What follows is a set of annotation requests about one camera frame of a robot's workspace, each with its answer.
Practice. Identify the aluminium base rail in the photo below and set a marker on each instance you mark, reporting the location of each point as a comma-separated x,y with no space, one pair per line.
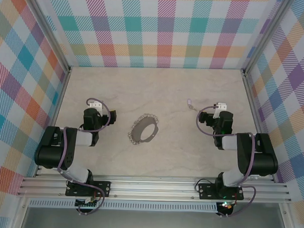
152,189

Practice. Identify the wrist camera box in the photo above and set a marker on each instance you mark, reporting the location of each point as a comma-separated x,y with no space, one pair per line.
221,106
96,104

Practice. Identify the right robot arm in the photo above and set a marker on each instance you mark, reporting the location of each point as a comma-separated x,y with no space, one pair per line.
262,158

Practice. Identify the aluminium side floor rail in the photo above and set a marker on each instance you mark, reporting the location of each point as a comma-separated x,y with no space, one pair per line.
60,95
252,102

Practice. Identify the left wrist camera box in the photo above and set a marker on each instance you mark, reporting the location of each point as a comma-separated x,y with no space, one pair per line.
96,104

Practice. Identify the short aluminium frame post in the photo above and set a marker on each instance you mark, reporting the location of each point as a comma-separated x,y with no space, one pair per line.
285,221
19,214

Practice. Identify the grey metal shelf panel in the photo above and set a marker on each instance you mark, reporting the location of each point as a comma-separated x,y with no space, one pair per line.
150,224

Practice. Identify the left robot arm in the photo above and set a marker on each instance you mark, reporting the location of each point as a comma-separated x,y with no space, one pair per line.
50,150

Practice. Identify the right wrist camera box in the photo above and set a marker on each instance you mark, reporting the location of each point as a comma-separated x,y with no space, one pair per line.
221,106

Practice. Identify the small black controller board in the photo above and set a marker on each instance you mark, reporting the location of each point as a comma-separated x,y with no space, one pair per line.
226,208
86,204

